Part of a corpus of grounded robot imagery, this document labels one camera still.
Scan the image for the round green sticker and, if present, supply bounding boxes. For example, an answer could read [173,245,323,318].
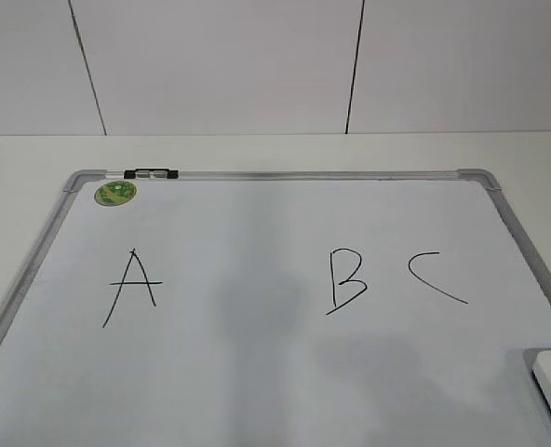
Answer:
[94,181,137,207]

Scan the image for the black and silver frame clip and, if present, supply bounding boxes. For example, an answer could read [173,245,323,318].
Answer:
[123,169,180,180]

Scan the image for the white whiteboard with grey frame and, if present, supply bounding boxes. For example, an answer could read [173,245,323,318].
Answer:
[0,169,551,446]

